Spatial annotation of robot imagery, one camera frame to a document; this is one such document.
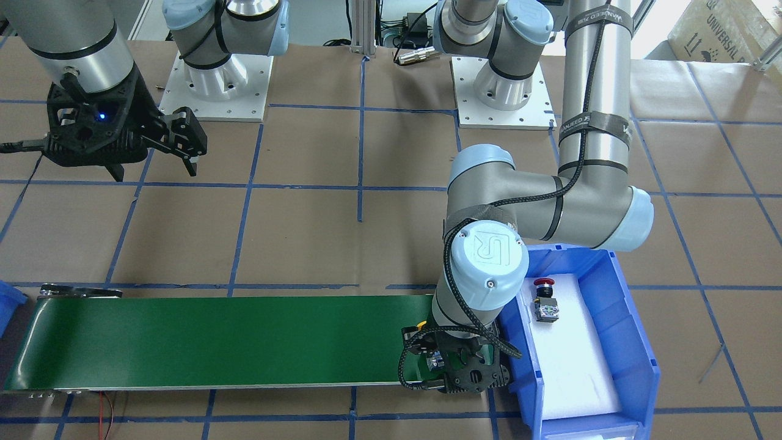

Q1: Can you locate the black power adapter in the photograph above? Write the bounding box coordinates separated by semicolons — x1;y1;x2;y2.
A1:
402;12;428;39

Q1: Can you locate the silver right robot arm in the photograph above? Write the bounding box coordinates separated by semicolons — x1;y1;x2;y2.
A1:
2;1;290;182

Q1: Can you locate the aluminium frame post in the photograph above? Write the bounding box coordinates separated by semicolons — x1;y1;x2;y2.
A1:
348;0;378;58

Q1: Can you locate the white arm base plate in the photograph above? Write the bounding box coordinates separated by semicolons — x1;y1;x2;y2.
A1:
159;54;275;122
451;56;557;130

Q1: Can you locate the white foam pad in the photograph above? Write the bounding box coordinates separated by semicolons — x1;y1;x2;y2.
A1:
519;274;622;420

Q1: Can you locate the yellow push button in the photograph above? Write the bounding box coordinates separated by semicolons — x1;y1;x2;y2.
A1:
417;321;445;372

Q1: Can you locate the red conveyor wire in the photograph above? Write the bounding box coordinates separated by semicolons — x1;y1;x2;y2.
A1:
99;391;117;440

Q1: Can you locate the green conveyor belt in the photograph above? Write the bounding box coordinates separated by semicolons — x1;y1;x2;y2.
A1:
2;285;500;399

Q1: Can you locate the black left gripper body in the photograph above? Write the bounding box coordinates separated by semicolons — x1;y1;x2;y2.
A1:
422;328;511;394

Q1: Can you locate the red push button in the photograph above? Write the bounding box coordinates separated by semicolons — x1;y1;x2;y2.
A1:
533;277;560;323

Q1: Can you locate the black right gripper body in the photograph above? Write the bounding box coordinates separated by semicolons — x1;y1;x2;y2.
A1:
44;65;164;182

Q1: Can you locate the cardboard box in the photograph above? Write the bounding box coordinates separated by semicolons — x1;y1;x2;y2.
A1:
667;1;780;62

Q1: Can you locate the blue destination bin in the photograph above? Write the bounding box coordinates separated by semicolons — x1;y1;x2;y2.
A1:
0;280;27;337

